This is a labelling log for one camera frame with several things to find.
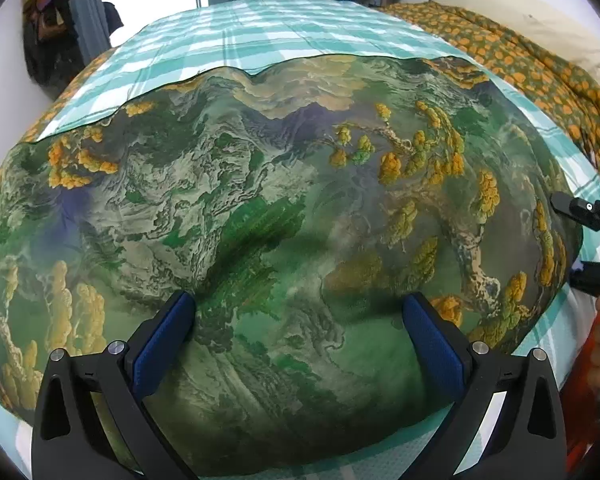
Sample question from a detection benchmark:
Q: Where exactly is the person's orange clothing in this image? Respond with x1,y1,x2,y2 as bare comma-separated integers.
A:
562,355,600,467

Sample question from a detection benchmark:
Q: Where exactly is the teal checked bed sheet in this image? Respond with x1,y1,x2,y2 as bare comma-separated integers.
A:
0,0,600,480

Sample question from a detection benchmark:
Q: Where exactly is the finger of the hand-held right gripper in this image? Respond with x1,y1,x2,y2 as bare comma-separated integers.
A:
568,259,600,307
550,189,600,242

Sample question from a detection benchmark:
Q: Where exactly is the black hanging garment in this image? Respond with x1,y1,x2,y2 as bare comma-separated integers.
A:
101,2,125,47

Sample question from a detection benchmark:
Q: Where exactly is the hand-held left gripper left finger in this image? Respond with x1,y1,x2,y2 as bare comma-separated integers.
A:
31,290,198,480

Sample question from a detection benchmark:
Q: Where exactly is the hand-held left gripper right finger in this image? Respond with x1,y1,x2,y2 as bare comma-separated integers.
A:
401,291,567,480

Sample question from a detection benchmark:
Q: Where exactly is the green landscape printed garment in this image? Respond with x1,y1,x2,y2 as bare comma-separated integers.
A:
0,54,583,476

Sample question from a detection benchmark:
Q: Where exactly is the orange floral blanket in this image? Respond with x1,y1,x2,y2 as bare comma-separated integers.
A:
17,1,600,192

